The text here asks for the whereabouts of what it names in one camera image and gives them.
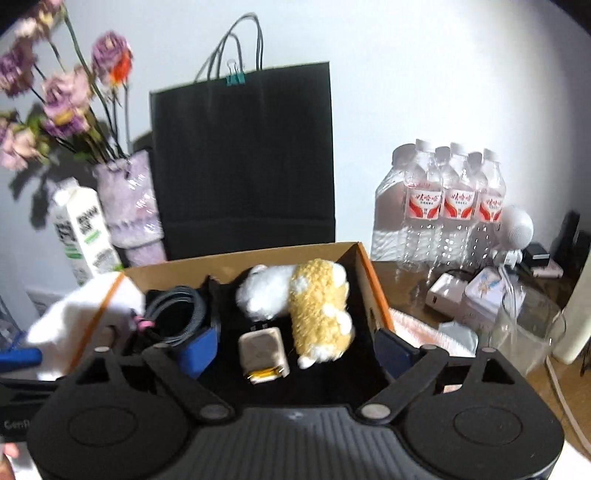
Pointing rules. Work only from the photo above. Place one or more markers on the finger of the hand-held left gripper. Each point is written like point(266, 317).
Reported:
point(21, 357)

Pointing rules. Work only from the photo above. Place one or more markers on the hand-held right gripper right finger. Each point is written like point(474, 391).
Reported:
point(392, 348)

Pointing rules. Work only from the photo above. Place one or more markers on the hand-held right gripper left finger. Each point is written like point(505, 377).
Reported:
point(198, 350)

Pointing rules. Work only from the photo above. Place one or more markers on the orange-edged cardboard box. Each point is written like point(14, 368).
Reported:
point(277, 256)

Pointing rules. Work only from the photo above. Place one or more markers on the white fluffy cloth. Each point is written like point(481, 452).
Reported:
point(429, 332)

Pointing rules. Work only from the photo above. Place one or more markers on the beige power adapter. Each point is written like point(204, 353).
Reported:
point(263, 350)

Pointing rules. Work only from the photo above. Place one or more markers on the white towel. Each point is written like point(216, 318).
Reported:
point(78, 318)

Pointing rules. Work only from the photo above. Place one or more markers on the white power bank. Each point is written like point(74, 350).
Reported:
point(445, 290)

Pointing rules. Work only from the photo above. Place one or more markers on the yellow and white plush toy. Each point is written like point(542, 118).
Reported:
point(318, 304)

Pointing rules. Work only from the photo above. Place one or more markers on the white printed tin box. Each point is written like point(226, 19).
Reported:
point(485, 290)

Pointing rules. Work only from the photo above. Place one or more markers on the clear glass cup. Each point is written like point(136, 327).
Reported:
point(526, 332)

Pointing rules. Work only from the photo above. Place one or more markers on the white green milk carton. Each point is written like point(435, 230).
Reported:
point(83, 230)

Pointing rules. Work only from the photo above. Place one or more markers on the pack of clear water bottles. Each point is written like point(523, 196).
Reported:
point(429, 203)

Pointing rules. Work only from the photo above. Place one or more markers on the purple wrapped vase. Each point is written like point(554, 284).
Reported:
point(124, 203)

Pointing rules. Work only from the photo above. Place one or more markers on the small black box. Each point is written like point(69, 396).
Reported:
point(535, 253)

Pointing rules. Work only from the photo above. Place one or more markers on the white round speaker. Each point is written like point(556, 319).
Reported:
point(516, 226)

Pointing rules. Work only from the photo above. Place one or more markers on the pink box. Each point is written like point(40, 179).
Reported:
point(549, 270)

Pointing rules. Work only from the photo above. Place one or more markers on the white appliance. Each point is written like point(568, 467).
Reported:
point(577, 318)

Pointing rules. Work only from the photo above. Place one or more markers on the black paper bag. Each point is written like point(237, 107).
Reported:
point(240, 161)

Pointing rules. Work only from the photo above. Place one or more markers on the black device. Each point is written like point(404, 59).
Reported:
point(568, 235)

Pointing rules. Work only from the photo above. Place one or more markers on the purple artificial flowers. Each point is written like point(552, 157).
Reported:
point(60, 90)

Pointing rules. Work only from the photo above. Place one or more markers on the green binder clip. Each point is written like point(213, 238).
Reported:
point(234, 79)

